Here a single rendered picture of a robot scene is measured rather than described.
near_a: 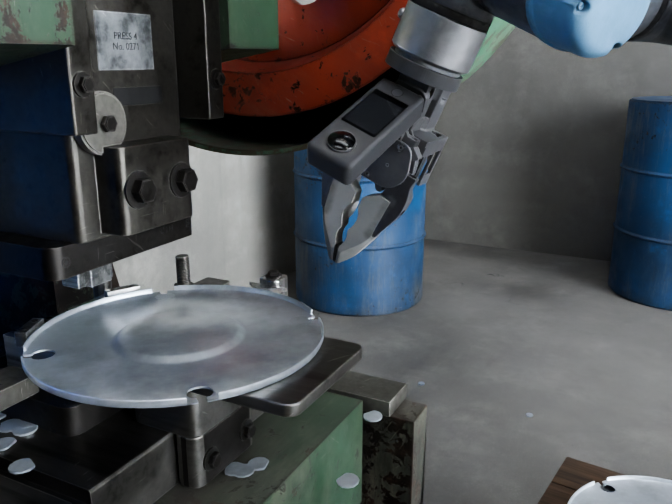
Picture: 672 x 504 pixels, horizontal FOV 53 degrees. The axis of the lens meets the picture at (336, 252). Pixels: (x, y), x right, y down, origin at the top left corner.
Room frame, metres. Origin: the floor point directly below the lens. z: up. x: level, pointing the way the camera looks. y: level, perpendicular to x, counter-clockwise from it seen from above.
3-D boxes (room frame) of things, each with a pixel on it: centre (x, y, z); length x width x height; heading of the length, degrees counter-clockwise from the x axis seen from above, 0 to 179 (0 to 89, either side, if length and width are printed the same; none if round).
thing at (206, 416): (0.61, 0.11, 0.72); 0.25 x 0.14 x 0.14; 63
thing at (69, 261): (0.69, 0.27, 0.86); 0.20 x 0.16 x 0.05; 153
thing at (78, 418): (0.69, 0.27, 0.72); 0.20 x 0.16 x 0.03; 153
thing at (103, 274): (0.68, 0.26, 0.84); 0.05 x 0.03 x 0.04; 153
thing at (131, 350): (0.63, 0.16, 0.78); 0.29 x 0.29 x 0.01
